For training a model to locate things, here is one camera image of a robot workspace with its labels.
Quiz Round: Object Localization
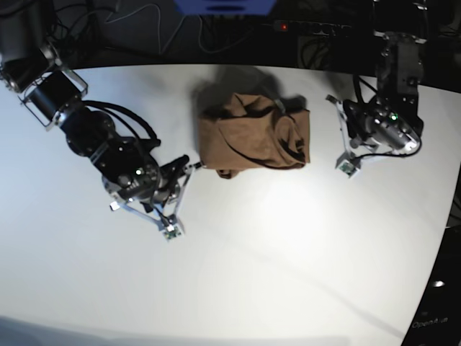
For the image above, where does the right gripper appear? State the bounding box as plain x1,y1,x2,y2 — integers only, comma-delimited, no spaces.
104,155,189,211

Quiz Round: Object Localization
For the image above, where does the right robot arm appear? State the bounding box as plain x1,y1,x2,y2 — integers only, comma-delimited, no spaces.
1,1,189,213

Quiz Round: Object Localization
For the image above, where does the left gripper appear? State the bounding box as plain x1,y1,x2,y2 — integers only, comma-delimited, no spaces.
342,99,421,155

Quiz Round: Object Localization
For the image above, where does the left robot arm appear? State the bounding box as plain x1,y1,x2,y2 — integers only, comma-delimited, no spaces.
337,1,429,161

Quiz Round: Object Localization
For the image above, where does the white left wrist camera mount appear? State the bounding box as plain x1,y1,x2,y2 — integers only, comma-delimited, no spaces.
326,94,385,179

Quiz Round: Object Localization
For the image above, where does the brown T-shirt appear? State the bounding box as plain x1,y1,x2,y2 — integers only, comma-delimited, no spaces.
197,93,310,179

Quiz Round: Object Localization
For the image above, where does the black power strip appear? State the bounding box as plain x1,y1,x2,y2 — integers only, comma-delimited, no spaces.
272,20,352,37

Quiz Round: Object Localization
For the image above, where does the blue plastic box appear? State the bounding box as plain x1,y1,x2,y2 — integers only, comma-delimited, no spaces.
175,0,277,16

